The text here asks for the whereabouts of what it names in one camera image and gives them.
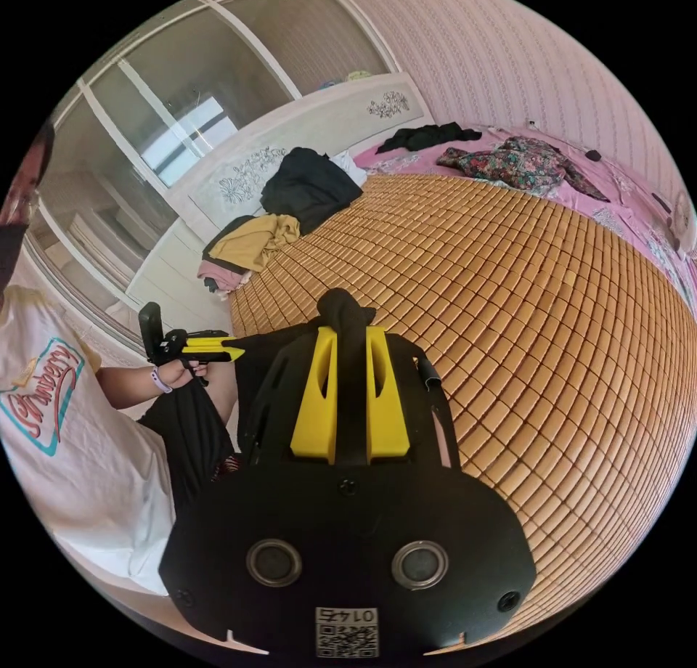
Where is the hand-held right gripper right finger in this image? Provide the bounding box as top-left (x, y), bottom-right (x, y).
top-left (365, 327), bottom-right (410, 459)

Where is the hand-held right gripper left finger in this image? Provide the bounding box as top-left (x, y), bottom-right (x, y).
top-left (290, 325), bottom-right (342, 459)

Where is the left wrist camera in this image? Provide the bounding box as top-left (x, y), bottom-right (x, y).
top-left (138, 301), bottom-right (163, 365)

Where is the black garment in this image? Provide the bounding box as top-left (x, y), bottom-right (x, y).
top-left (375, 123), bottom-right (484, 155)

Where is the person's left forearm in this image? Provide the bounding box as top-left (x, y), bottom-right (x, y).
top-left (94, 364), bottom-right (173, 411)

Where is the bed with woven mat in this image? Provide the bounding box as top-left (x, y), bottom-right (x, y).
top-left (126, 72), bottom-right (697, 643)

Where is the black shirt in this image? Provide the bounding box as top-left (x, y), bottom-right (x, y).
top-left (139, 288), bottom-right (443, 511)

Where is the pile of clothes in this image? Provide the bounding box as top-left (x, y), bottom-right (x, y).
top-left (197, 146), bottom-right (367, 298)

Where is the floral garment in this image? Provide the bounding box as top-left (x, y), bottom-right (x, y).
top-left (435, 136), bottom-right (612, 204)

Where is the person's left hand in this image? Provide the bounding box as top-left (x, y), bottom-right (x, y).
top-left (156, 359), bottom-right (211, 392)

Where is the white wardrobe with glass doors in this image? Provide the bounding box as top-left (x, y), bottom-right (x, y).
top-left (21, 0), bottom-right (405, 365)

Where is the person's body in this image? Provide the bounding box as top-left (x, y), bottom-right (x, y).
top-left (0, 116), bottom-right (242, 599)

